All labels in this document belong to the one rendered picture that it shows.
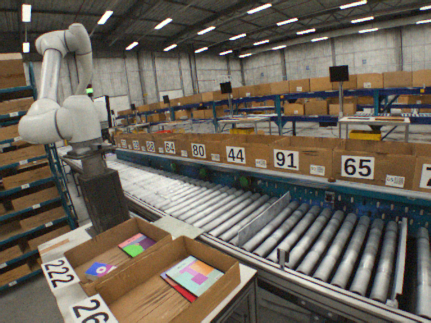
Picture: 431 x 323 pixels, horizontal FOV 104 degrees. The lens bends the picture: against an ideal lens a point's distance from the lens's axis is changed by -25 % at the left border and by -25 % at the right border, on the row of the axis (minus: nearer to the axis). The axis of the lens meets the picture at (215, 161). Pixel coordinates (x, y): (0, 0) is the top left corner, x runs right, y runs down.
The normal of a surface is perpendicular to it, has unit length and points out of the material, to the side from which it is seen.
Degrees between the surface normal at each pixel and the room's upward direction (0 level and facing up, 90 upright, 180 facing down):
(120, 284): 89
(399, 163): 90
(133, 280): 89
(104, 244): 89
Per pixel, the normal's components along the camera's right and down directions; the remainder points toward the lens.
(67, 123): 0.25, 0.26
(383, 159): -0.69, 0.27
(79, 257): 0.78, 0.06
